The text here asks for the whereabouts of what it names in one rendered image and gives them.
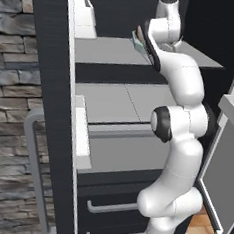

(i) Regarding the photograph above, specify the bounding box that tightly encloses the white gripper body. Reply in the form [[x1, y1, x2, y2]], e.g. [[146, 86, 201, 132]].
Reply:
[[159, 38, 186, 55]]

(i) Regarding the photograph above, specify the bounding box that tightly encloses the teal tupperware container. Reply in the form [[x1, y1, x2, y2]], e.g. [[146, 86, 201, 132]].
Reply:
[[129, 28, 149, 56]]

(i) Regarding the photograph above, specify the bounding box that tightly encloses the grey door bin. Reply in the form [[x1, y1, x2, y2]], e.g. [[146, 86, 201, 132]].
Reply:
[[216, 93, 234, 129]]

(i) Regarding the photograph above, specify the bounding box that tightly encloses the small white door bin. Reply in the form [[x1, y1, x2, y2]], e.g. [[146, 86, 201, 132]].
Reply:
[[69, 0, 101, 41]]

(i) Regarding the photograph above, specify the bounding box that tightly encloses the black fridge door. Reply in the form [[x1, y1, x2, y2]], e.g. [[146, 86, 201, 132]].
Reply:
[[7, 0, 100, 234]]

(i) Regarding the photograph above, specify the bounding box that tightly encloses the grey-lined fridge door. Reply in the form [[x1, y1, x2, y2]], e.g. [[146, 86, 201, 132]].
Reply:
[[190, 10, 234, 234]]

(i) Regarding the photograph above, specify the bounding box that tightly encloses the grey fridge shelf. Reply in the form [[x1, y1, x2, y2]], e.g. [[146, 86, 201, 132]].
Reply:
[[73, 30, 228, 77]]

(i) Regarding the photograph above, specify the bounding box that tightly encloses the black fridge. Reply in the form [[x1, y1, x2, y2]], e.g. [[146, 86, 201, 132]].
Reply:
[[49, 0, 234, 234]]

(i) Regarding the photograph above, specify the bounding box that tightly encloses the grey crisper drawer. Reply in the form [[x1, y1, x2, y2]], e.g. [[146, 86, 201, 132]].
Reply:
[[82, 117, 173, 182]]

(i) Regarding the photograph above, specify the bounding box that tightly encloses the black freezer drawer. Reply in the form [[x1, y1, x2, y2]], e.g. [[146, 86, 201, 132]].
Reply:
[[76, 208, 155, 234], [73, 167, 167, 227]]

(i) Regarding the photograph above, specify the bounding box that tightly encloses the grey fridge door handle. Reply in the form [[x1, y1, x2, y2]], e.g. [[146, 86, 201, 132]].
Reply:
[[13, 106, 69, 234]]

